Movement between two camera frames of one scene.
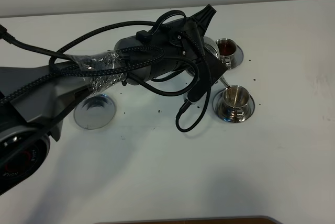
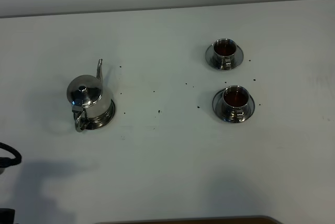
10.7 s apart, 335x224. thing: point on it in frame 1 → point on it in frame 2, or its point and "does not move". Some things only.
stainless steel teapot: (185, 80) → (92, 105)
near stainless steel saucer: (218, 106) does not move
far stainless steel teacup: (226, 47) does not move
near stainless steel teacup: (236, 98) does not move
